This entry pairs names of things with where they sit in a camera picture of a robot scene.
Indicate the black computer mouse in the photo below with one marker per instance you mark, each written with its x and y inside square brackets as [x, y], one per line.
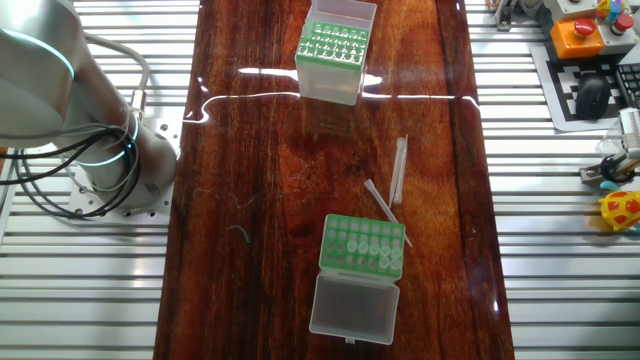
[592, 97]

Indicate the glossy brown wooden board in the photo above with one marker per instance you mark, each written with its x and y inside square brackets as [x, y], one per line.
[280, 165]

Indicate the small colourful plastic toy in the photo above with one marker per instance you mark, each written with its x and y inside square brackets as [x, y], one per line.
[607, 9]

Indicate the green clear pipette tip box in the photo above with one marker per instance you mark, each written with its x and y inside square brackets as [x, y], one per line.
[355, 310]
[330, 85]

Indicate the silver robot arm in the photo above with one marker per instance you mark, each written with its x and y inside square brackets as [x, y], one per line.
[155, 165]

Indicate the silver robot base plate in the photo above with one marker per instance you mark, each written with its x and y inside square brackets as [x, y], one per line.
[167, 135]

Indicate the small silver metal bracket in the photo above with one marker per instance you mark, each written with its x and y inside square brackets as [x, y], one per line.
[590, 173]

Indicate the grey control button box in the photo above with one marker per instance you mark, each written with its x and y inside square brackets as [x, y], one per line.
[570, 10]

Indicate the grey emergency stop box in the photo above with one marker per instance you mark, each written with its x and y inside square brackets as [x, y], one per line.
[615, 42]

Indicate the black keyboard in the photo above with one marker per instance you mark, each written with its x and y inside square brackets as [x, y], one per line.
[631, 85]

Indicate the orange emergency stop box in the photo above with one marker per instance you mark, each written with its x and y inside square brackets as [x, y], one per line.
[570, 45]

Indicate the yellow orange turtle toy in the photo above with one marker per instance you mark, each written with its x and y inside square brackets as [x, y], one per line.
[622, 210]

